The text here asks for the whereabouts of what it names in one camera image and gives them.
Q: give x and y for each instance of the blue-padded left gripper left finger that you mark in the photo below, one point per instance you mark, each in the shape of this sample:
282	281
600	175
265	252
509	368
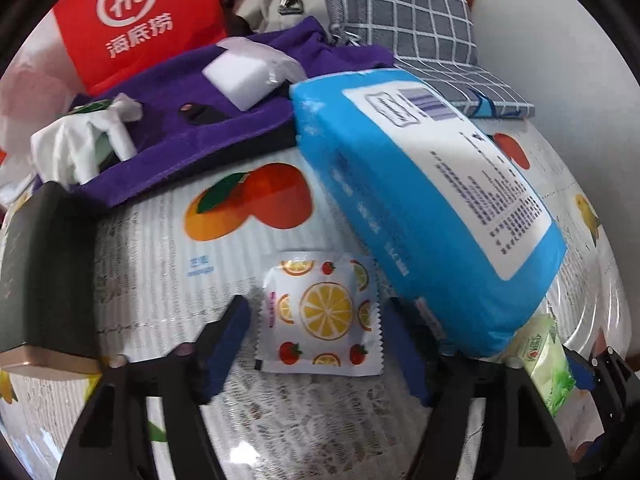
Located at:
216	348

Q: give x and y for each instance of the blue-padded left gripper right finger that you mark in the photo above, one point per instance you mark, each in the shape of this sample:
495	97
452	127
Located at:
411	342

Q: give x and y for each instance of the green tissue packet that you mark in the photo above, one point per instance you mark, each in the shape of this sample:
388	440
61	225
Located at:
539	347

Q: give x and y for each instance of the orange-print wet wipe sachet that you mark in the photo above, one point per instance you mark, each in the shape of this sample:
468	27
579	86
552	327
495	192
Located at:
320	315

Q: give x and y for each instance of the clear foam net sleeve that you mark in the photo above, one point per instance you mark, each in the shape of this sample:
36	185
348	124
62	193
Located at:
280	66

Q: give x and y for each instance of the green snack packet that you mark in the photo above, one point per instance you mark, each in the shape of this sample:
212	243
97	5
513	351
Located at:
91	107

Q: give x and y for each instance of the white sponge block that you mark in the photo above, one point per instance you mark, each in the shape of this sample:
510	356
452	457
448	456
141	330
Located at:
241	82

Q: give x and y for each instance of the blue tissue pack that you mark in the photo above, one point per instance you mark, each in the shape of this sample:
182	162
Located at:
450	220

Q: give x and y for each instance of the purple towel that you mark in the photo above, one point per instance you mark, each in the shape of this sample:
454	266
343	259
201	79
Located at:
187	123

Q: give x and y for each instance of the white Miniso plastic bag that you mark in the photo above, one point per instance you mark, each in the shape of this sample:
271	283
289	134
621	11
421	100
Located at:
36	88

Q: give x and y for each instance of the grey checked cushion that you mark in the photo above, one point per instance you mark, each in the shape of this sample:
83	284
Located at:
433	40

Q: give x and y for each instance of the red paper shopping bag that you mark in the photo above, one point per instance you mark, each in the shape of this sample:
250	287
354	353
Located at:
109	41

